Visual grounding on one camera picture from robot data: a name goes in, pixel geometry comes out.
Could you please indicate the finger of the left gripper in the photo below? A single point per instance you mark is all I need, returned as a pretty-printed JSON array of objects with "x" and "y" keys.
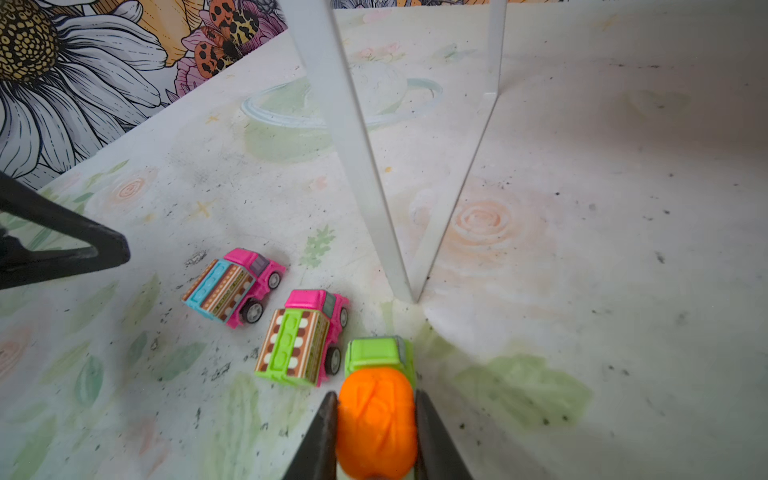
[{"x": 42, "y": 240}]

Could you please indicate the wooden two-tier shelf white frame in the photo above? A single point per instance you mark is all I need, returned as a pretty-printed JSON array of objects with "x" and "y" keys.
[{"x": 316, "y": 36}]

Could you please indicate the pink teal toy truck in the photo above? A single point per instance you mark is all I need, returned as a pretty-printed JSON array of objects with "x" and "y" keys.
[{"x": 232, "y": 289}]

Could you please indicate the green orange mixer truck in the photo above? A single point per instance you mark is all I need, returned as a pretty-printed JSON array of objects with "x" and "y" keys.
[{"x": 376, "y": 431}]

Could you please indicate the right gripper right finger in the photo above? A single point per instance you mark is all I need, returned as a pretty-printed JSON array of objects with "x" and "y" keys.
[{"x": 438, "y": 458}]

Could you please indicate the pink green toy truck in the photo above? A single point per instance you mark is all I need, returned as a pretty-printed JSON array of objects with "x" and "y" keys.
[{"x": 301, "y": 344}]

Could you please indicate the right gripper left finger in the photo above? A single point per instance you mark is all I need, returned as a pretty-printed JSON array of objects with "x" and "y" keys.
[{"x": 316, "y": 457}]

